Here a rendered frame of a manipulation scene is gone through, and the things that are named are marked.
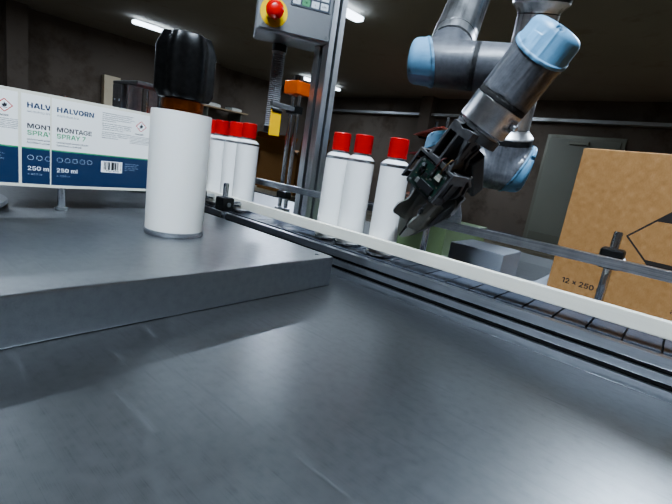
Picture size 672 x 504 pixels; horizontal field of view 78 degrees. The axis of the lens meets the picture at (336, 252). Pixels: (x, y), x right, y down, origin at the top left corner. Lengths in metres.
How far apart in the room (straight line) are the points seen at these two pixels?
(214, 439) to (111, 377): 0.12
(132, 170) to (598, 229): 0.85
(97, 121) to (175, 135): 0.22
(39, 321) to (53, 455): 0.16
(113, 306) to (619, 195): 0.76
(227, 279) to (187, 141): 0.23
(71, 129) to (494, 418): 0.75
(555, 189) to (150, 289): 9.04
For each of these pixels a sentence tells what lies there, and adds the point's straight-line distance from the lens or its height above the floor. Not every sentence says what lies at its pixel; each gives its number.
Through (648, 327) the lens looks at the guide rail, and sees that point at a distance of 0.60.
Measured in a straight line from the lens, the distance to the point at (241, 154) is 1.00.
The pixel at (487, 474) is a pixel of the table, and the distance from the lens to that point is 0.36.
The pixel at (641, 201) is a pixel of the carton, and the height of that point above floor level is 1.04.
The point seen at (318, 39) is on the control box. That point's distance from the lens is 1.06.
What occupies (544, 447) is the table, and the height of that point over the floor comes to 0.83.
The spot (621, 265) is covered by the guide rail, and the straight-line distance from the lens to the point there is 0.67.
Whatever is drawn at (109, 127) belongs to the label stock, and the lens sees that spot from 0.86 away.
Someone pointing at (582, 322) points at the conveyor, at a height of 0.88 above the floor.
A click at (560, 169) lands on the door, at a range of 9.34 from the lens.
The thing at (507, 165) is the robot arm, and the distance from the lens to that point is 1.08.
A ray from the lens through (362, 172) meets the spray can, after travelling 0.76.
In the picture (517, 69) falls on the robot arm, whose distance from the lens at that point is 0.63.
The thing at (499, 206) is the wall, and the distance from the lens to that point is 9.73.
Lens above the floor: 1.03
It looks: 12 degrees down
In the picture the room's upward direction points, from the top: 9 degrees clockwise
